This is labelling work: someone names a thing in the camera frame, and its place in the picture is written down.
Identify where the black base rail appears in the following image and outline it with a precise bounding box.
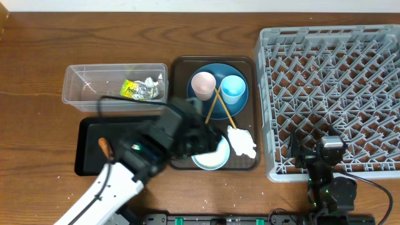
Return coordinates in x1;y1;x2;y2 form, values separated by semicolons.
141;213;309;225

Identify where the dark blue plate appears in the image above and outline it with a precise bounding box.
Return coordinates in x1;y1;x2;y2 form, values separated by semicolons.
187;63;249;117

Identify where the light blue cup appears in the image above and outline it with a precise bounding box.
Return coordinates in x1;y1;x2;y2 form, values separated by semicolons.
221;75;246;104

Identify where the orange carrot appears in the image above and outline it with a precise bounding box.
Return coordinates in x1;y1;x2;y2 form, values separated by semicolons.
98;137;114;159

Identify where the light blue bowl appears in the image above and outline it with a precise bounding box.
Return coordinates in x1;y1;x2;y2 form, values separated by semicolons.
191;137;230;171

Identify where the wooden chopstick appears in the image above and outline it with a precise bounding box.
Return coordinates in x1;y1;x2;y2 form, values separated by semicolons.
205;86;221;124
214;87;237;130

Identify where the clear plastic bin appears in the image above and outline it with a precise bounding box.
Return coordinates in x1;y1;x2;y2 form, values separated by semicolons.
62;63;168;112

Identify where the white napkin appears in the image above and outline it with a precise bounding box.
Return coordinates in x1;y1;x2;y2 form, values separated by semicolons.
227;126;256;159

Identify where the yellow silver snack wrapper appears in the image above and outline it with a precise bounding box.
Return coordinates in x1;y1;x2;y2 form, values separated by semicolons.
119;79;150;100

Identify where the black tray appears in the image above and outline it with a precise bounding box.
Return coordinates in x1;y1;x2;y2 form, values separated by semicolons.
74;116;159;176

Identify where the white tissue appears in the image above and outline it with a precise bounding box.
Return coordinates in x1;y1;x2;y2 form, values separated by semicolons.
144;73;164;99

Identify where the brown serving tray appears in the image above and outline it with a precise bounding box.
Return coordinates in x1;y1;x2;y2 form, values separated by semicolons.
169;56;261;171

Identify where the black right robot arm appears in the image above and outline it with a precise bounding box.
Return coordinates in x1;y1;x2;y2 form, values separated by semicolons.
288;131;376;225

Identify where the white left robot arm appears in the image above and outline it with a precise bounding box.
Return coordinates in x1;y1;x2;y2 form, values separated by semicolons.
57;97;222;224

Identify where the grey dishwasher rack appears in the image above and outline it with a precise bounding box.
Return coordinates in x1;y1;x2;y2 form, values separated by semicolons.
255;24;399;183

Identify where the pink cup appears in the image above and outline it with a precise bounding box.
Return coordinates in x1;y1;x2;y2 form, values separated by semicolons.
191;72;216;101

